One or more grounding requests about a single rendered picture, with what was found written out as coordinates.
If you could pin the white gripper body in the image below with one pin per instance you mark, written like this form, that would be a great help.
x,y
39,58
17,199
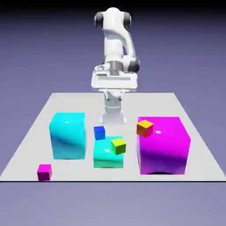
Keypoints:
x,y
113,83

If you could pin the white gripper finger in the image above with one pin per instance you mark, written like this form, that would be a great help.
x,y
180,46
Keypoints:
x,y
107,96
120,96

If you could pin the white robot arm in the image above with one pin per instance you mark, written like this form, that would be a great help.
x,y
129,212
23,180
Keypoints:
x,y
113,49

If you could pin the small blue cube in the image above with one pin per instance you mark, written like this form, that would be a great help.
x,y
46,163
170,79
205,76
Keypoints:
x,y
99,133

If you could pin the small orange cube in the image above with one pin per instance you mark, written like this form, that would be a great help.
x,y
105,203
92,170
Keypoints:
x,y
144,128

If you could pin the small yellow-green cube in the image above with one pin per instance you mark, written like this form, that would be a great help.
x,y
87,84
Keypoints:
x,y
118,146

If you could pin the small magenta cube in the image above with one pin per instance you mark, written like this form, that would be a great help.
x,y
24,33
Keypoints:
x,y
44,173

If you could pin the large cyan box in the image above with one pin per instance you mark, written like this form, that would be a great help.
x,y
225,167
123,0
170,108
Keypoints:
x,y
68,136

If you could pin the large teal box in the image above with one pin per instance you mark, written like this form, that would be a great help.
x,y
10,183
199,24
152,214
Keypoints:
x,y
106,157

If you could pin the large magenta box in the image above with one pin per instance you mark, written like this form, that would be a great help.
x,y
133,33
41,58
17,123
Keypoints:
x,y
164,150

